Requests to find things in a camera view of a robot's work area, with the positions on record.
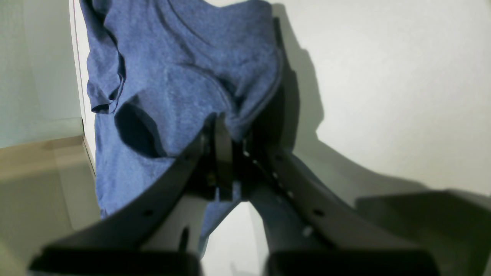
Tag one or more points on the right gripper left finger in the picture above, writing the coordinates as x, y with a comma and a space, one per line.
155, 235

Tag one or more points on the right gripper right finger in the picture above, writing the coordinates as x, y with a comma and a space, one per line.
310, 232

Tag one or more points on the dark blue t-shirt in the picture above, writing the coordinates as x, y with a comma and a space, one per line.
157, 69

